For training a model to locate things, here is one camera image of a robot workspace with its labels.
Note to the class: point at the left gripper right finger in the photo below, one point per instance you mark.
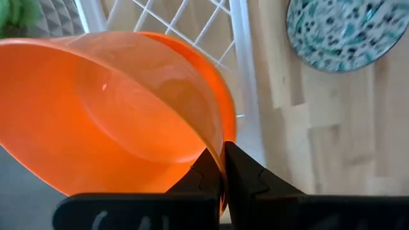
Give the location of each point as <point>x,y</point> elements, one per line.
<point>287,211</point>

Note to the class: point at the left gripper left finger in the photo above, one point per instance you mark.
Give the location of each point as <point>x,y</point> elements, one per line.
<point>143,211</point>

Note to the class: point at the teal speckled mini bowl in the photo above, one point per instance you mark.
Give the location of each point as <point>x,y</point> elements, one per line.
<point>345,32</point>

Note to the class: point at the grey triangle-pattern plant pot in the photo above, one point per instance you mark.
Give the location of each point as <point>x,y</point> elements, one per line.
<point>57,16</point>

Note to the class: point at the green succulent plant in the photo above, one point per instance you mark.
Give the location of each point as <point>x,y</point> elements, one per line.
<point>16,12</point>

